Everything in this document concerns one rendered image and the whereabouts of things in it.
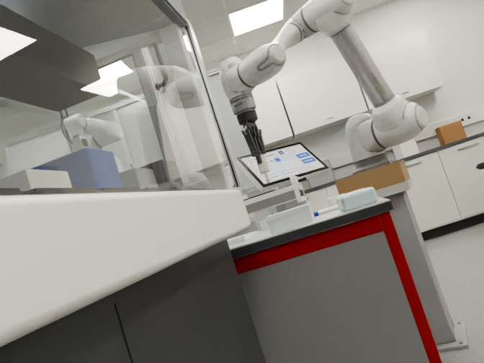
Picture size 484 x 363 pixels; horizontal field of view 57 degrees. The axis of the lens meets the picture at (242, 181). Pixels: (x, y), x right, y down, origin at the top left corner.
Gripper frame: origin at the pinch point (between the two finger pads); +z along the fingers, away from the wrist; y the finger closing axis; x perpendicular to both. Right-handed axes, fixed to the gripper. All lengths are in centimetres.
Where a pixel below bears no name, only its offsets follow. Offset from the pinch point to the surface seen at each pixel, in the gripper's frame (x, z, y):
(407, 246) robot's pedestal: 29, 52, -62
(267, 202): -9.1, 14.1, -13.6
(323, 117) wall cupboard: -66, -65, -358
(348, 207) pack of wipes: 35, 23, 33
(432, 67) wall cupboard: 58, -80, -411
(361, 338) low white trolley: 27, 57, 36
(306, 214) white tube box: 22.7, 21.4, 33.5
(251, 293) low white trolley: 4, 38, 43
